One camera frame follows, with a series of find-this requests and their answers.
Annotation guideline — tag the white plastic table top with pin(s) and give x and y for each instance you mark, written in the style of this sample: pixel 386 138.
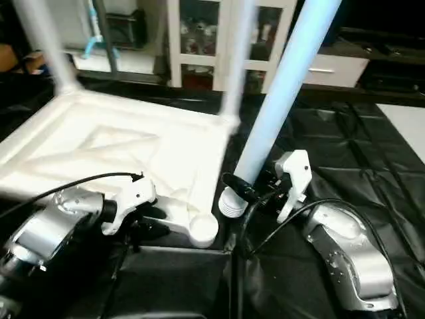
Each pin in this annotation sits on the white plastic table top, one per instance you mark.
pixel 113 153

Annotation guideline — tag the dark low media cabinet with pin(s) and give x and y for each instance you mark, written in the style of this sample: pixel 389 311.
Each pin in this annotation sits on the dark low media cabinet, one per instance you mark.
pixel 395 70

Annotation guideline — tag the white flat board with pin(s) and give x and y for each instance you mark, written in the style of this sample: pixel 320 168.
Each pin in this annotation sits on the white flat board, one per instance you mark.
pixel 405 129

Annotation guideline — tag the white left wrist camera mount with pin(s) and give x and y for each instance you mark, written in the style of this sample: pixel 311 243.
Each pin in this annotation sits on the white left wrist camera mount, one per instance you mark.
pixel 129 199

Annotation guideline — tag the black work mat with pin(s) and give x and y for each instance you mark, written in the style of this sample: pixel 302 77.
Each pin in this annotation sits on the black work mat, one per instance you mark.
pixel 199 286

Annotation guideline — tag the brown cardboard box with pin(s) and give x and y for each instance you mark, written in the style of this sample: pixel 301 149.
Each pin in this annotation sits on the brown cardboard box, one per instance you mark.
pixel 20 60

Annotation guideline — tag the white drawer unit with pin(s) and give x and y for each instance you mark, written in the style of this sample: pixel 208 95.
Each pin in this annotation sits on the white drawer unit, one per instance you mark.
pixel 335 70

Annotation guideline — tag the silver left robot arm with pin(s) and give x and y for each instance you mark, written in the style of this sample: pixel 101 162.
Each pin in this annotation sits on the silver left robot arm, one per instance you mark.
pixel 46 229

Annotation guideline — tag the white glass door cabinet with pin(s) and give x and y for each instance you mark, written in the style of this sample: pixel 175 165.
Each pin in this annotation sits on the white glass door cabinet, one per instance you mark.
pixel 206 40

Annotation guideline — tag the grey vertical metal pole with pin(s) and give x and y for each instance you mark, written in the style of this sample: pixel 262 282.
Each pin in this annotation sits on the grey vertical metal pole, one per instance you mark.
pixel 106 33

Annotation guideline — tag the light blue plastic object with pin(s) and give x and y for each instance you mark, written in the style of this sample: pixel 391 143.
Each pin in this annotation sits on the light blue plastic object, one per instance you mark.
pixel 96 36

